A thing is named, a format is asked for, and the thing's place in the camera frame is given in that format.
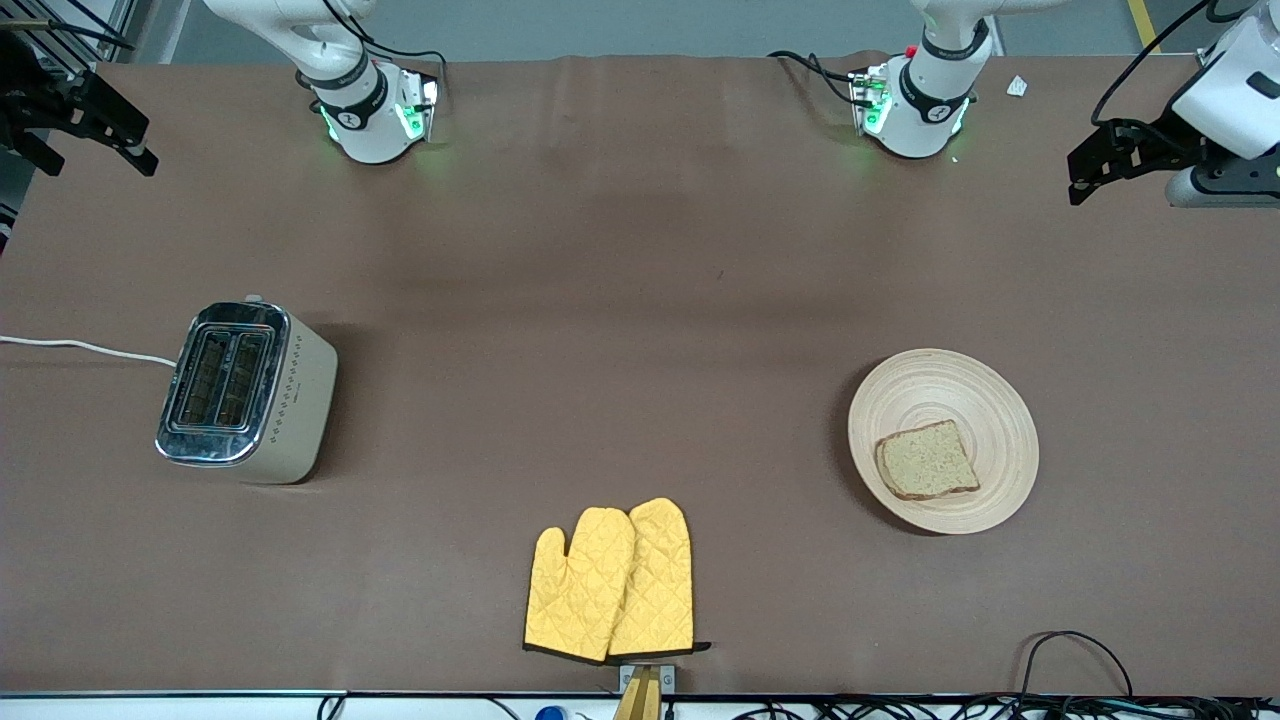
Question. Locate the large table cover mat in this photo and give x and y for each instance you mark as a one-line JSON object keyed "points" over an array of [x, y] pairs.
{"points": [[650, 300]]}

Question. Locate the beige and chrome toaster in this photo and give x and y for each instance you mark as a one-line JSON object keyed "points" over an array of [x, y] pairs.
{"points": [[285, 410]]}

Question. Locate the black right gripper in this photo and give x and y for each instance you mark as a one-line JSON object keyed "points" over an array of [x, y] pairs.
{"points": [[30, 92]]}

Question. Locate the yellow quilted oven mitt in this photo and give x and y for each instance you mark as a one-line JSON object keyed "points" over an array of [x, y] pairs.
{"points": [[580, 590], [660, 580]]}

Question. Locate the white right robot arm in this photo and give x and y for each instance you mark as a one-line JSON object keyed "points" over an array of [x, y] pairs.
{"points": [[370, 130]]}

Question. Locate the slice of toast bread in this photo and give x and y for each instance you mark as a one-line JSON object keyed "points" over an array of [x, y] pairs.
{"points": [[928, 462]]}

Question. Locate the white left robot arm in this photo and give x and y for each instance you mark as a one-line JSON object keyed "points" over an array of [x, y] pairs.
{"points": [[925, 110]]}

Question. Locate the small blue object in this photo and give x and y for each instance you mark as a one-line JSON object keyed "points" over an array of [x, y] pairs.
{"points": [[548, 713]]}

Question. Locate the small white paper scrap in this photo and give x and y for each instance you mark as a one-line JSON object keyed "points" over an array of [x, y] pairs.
{"points": [[1017, 86]]}

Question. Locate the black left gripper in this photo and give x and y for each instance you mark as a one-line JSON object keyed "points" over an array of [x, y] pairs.
{"points": [[1157, 146]]}

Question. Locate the round wooden plate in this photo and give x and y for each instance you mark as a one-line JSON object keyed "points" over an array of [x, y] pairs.
{"points": [[945, 385]]}

